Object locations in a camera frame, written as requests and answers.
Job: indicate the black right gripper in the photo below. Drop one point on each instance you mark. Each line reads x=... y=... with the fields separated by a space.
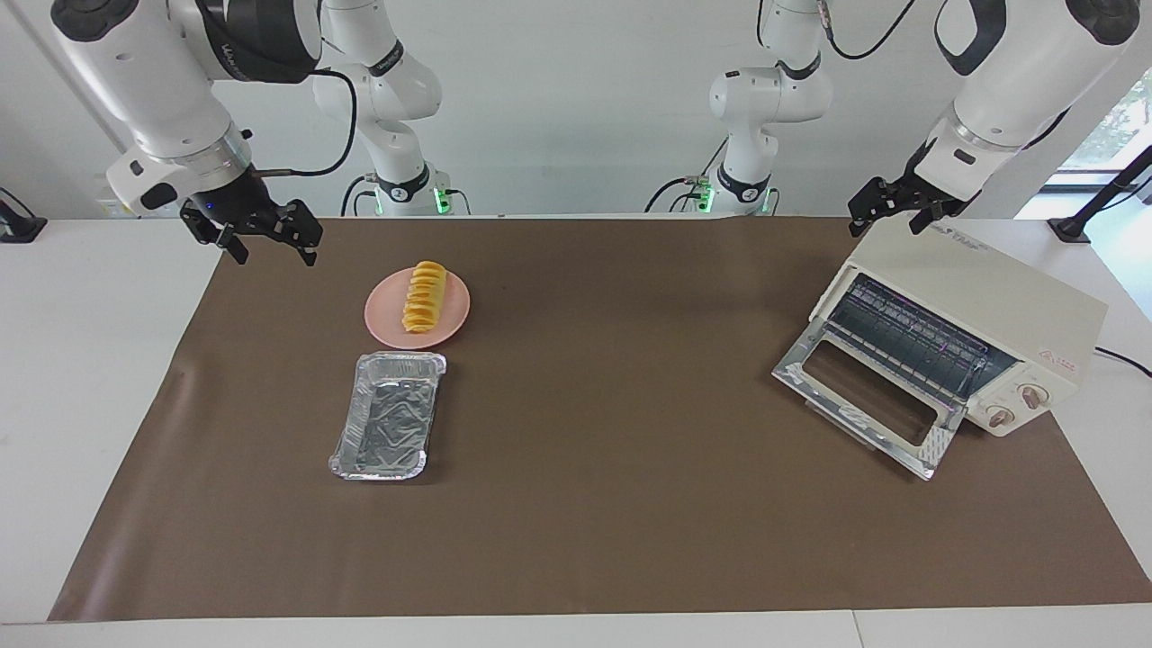
x=247 y=207

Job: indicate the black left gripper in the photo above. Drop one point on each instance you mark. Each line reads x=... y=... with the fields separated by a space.
x=927 y=189

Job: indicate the yellow sliced bread loaf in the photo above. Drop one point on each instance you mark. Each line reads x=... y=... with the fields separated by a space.
x=425 y=297

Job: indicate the aluminium foil tray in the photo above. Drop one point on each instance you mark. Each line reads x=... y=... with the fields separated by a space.
x=387 y=418

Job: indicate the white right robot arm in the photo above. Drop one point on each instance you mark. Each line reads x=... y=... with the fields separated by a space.
x=153 y=81

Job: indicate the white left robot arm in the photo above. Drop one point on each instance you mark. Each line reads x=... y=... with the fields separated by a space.
x=1017 y=81

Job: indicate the cream toaster oven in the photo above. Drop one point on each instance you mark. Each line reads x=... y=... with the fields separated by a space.
x=990 y=297

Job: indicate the glass oven door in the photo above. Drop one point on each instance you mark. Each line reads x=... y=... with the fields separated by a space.
x=810 y=382

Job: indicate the pink oven knob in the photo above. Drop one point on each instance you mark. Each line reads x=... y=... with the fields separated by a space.
x=1032 y=396
x=1001 y=417

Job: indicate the pink round plate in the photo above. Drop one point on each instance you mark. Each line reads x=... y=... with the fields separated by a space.
x=387 y=315

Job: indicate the black clamp stand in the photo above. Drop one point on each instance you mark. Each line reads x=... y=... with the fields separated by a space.
x=1093 y=202

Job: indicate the bright window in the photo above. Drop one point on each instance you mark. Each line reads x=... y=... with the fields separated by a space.
x=1111 y=135

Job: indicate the brown table mat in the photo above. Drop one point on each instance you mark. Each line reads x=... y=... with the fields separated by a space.
x=594 y=450

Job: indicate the white wall power outlet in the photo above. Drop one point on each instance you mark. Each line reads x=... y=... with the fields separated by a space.
x=110 y=209

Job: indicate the small black desk mount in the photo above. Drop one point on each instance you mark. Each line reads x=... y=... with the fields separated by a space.
x=18 y=225

